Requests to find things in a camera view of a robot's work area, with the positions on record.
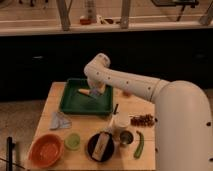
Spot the blue folded cloth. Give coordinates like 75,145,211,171
49,112,71,130

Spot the red object on shelf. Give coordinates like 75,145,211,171
80,18,92,25

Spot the black stand at left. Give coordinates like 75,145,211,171
6,137,15,171

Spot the wooden block on plate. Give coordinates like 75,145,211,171
92,132,111,161

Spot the small green cup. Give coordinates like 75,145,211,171
64,133,80,150

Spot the green plastic tray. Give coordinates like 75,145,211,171
59,78,113,116

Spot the orange tomato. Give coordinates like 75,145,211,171
122,91,131,97

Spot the blue sponge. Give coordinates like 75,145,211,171
89,88,102,98

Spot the orange plastic bowl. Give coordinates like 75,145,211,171
29,134,64,168

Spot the silver metal cup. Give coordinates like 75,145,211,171
117,130,134,147

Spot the black round plate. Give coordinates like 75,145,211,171
86,132,115,162

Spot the green cucumber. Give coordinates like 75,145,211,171
133,131,144,159

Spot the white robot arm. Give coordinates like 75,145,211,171
84,53,213,171

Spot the white round container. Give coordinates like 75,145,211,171
113,113,130,130

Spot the black marker pen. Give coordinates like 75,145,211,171
113,103,119,115

